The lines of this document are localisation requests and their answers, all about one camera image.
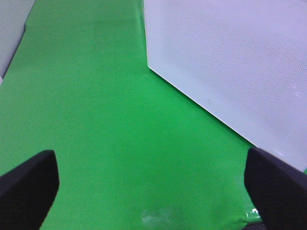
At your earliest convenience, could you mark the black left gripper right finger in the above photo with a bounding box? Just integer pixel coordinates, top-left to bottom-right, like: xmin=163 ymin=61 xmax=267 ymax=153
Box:
xmin=244 ymin=147 xmax=307 ymax=230

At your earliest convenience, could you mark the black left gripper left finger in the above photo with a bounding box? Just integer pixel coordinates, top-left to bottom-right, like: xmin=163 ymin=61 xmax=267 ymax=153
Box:
xmin=0 ymin=150 xmax=59 ymax=230

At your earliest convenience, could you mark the white microwave door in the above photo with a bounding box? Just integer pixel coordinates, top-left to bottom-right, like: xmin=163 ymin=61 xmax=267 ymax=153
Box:
xmin=143 ymin=0 xmax=307 ymax=171

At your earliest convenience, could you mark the green table cloth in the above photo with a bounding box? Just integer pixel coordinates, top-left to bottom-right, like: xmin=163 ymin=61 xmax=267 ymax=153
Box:
xmin=0 ymin=0 xmax=261 ymax=230

